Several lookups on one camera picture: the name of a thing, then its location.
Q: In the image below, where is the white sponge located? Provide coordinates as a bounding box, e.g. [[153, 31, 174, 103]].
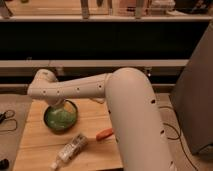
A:
[[90, 98, 105, 104]]

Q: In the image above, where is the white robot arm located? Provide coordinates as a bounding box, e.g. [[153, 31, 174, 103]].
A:
[[27, 67, 177, 171]]

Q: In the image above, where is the green ceramic bowl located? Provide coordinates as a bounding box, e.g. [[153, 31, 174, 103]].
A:
[[43, 100, 78, 132]]

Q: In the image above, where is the white tube bottle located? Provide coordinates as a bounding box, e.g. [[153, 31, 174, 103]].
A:
[[50, 133, 88, 171]]

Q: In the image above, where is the orange carrot toy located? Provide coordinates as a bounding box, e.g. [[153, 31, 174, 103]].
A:
[[96, 128, 113, 141]]

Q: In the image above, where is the black object bottom left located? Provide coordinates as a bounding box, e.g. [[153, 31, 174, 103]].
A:
[[0, 159, 10, 170]]

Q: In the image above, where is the black cable left floor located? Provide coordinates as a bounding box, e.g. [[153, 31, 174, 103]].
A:
[[0, 109, 19, 132]]

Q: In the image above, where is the wooden shelf rail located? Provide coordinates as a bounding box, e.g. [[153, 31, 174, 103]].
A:
[[0, 59, 189, 68]]

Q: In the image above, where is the black cable on floor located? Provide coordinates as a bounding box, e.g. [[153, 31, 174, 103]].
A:
[[159, 105, 200, 171]]

